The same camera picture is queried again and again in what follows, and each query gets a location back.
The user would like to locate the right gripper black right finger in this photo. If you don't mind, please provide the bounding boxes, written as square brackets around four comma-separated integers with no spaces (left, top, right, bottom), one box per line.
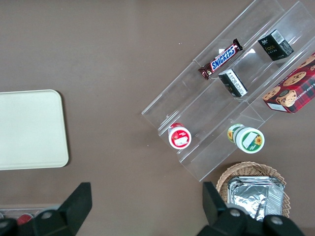
[201,181,250,236]

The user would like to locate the clear acrylic bottle rack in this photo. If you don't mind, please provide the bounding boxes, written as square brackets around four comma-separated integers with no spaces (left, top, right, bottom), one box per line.
[0,207,51,223]

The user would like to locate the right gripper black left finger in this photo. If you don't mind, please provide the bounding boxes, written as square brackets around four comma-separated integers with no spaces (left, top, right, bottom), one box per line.
[33,181,93,236]

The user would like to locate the beige plastic serving tray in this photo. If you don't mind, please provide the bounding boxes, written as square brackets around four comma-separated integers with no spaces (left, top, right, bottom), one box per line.
[0,89,69,171]

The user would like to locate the red cola bottle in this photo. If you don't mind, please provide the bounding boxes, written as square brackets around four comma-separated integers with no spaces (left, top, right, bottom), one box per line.
[16,213,34,226]

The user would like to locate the small black carton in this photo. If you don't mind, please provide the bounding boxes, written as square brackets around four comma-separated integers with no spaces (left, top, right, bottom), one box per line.
[218,69,248,98]
[257,29,295,61]

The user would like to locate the red tartan cookie box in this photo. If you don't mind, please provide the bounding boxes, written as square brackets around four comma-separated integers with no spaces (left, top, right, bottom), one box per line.
[262,53,315,114]

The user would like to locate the light tan wicker basket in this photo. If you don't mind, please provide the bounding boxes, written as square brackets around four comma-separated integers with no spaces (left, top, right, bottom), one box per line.
[216,161,291,219]

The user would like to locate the green lid white jar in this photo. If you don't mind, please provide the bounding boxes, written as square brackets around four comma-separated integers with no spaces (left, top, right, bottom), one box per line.
[227,123,265,154]

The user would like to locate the clear acrylic step stand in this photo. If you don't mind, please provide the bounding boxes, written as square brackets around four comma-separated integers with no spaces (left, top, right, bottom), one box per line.
[141,0,315,182]

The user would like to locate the Snickers chocolate bar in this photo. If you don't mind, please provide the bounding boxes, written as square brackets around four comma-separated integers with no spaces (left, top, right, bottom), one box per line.
[198,38,244,81]

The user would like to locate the red lid white jar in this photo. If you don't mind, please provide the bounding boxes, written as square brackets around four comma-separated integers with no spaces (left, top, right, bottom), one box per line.
[168,122,192,150]

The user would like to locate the aluminium foil container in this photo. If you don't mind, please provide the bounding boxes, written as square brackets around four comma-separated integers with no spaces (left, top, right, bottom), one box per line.
[227,176,285,222]

